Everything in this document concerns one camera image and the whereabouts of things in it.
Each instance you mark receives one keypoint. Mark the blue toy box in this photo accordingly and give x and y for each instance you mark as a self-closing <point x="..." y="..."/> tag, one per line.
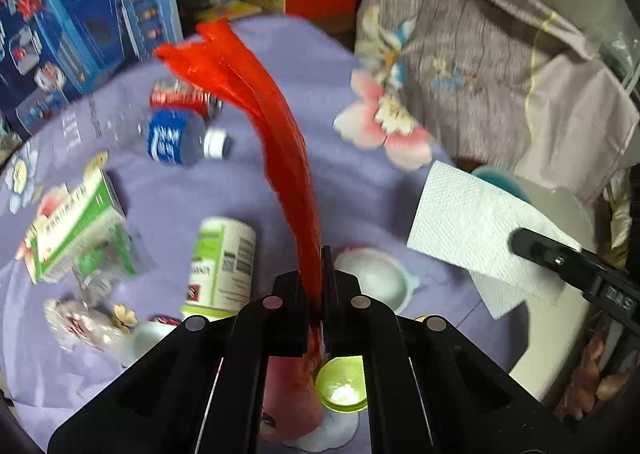
<point x="75" y="18"/>

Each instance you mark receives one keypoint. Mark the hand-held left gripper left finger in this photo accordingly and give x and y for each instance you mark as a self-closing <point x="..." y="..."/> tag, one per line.
<point x="285" y="314"/>

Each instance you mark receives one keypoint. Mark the yellow-green plastic lid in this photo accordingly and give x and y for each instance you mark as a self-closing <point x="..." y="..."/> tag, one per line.
<point x="342" y="384"/>

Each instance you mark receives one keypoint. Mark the brown floral cloth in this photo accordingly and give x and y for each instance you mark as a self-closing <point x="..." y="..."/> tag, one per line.
<point x="595" y="374"/>

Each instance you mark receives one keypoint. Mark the grey floral cloth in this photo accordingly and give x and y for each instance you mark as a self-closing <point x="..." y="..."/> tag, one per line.
<point x="475" y="58"/>

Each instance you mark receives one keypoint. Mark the white plastic lid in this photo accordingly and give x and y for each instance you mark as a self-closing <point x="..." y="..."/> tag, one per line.
<point x="372" y="279"/>

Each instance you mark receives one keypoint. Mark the green and white carton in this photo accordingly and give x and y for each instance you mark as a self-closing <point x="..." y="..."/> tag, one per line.
<point x="75" y="229"/>

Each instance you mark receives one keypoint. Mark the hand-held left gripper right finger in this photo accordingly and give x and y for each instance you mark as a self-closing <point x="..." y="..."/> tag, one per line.
<point x="345" y="319"/>

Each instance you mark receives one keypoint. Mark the blue label water bottle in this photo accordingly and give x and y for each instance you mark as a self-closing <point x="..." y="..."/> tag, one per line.
<point x="172" y="136"/>

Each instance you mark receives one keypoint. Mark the purple floral cloth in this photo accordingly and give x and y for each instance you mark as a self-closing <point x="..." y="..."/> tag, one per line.
<point x="350" y="184"/>

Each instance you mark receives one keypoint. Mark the white plastic container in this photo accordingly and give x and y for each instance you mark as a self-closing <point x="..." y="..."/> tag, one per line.
<point x="147" y="341"/>

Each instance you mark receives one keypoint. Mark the crumpled clear wrapper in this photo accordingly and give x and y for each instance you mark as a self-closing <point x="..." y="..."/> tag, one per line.
<point x="82" y="324"/>

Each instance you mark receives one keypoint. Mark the red plastic bag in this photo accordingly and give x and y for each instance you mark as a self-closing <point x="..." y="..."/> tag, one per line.
<point x="280" y="133"/>

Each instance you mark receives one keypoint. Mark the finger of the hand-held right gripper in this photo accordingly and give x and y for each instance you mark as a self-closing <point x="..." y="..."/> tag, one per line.
<point x="545" y="254"/>

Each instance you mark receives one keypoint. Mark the white green label supplement bottle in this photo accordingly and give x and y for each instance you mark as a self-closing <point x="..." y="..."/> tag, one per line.
<point x="222" y="264"/>

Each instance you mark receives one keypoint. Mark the red soda can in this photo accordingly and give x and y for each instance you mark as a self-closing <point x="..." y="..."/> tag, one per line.
<point x="182" y="96"/>

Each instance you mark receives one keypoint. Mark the white paper towel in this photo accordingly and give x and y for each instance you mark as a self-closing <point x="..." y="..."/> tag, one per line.
<point x="475" y="224"/>

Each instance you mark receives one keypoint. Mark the teal plastic bin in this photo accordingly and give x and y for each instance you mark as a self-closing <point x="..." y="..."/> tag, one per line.
<point x="500" y="181"/>

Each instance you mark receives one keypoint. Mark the clear green snack bag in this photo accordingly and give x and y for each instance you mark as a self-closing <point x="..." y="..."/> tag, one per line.
<point x="112" y="261"/>

